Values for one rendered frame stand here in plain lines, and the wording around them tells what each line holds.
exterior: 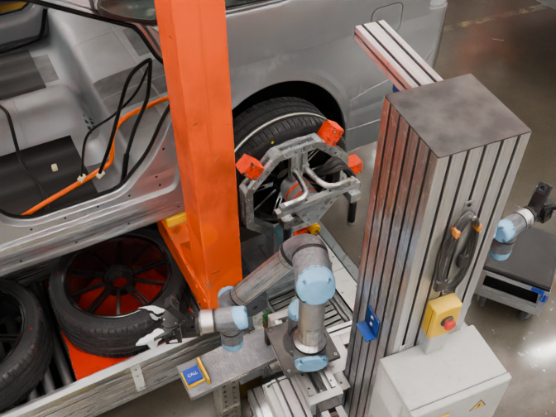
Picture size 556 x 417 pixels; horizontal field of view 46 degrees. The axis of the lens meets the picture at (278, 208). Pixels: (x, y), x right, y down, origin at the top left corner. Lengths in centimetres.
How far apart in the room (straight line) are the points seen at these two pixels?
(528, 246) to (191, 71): 229
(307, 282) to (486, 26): 453
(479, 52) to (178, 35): 414
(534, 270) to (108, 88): 238
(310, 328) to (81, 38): 237
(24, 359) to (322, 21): 193
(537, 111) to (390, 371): 352
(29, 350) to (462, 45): 422
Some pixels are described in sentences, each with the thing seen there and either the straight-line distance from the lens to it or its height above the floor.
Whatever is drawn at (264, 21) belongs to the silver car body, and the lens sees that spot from 270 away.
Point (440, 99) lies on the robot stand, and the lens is 163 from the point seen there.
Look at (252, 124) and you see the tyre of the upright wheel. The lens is 291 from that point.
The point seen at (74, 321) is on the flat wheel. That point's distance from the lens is 311.
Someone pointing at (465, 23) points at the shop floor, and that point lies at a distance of 616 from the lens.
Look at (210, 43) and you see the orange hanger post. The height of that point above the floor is 194.
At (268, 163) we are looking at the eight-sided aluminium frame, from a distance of 281.
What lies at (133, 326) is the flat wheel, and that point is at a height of 50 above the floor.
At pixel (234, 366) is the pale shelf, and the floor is 45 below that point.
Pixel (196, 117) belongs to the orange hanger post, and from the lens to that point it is 208.
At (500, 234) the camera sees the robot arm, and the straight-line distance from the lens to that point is 247.
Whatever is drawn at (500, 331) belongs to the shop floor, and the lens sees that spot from 375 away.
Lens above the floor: 297
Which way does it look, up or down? 46 degrees down
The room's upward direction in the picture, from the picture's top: straight up
